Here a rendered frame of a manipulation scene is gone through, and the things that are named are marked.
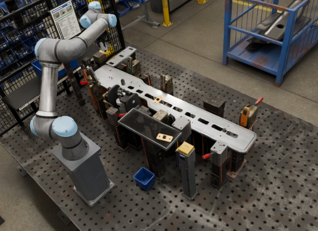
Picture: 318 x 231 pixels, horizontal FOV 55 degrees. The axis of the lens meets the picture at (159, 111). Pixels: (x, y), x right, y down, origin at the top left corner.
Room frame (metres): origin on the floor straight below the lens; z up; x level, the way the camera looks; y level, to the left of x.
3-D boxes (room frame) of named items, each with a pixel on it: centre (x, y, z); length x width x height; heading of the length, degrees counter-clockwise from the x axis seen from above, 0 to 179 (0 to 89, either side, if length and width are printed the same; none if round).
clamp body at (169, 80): (1.77, -0.09, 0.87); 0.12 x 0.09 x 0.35; 134
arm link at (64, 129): (1.18, 0.51, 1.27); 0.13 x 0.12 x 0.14; 64
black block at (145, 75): (1.92, 0.06, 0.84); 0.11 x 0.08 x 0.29; 134
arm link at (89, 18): (1.82, 0.33, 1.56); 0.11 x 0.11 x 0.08; 64
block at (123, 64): (2.12, 0.24, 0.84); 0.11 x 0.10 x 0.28; 134
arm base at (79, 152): (1.18, 0.51, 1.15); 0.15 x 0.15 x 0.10
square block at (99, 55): (2.23, 0.42, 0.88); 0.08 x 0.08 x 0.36; 44
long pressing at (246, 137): (1.60, -0.03, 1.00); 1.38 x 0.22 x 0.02; 44
